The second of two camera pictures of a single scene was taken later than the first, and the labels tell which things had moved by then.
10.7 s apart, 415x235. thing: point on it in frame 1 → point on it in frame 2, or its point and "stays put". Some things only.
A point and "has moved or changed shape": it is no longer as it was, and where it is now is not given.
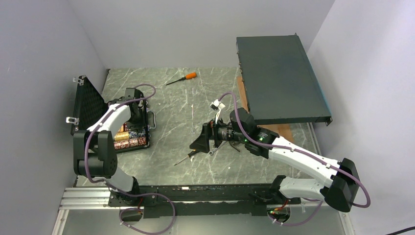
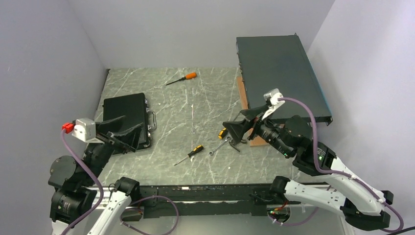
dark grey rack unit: [281, 84] stays put
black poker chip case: [89, 106] has moved or changed shape
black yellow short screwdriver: [192, 153] stays put
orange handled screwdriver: [191, 75] stays put
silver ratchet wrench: [212, 152] stays put
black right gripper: [202, 143] → [237, 129]
